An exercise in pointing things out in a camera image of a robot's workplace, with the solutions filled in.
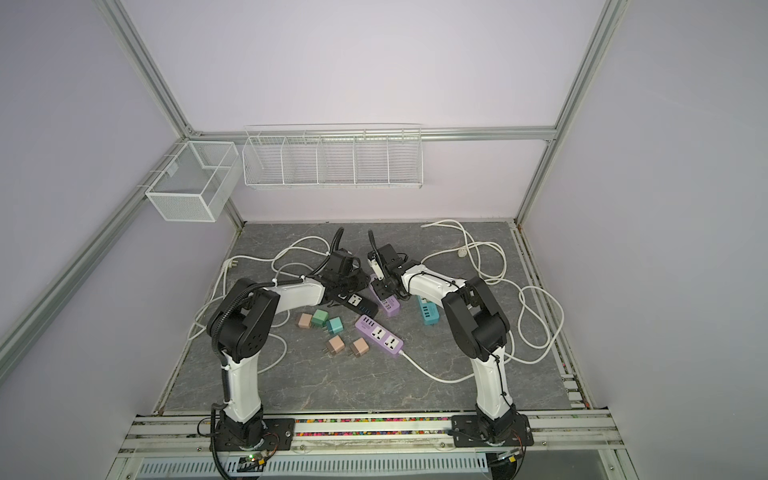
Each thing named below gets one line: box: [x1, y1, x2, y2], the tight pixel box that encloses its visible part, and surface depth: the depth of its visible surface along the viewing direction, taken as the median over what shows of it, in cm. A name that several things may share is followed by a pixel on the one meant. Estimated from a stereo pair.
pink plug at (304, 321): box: [298, 313, 312, 329], surface depth 93 cm
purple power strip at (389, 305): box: [369, 285, 400, 317], surface depth 96 cm
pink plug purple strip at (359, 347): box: [350, 337, 370, 357], surface depth 88 cm
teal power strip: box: [418, 296, 440, 325], surface depth 95 cm
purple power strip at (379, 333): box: [354, 314, 404, 355], surface depth 90 cm
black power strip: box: [335, 290, 380, 317], surface depth 96 cm
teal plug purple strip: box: [328, 316, 344, 334], surface depth 93 cm
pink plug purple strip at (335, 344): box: [326, 335, 345, 355], surface depth 88 cm
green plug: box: [312, 309, 329, 327], surface depth 95 cm
